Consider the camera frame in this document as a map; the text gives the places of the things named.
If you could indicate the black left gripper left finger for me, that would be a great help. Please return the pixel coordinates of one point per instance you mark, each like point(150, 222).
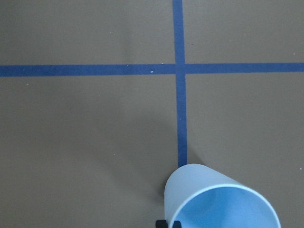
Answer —
point(161, 224)

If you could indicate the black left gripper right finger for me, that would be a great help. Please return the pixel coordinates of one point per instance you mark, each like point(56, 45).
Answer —
point(176, 224)

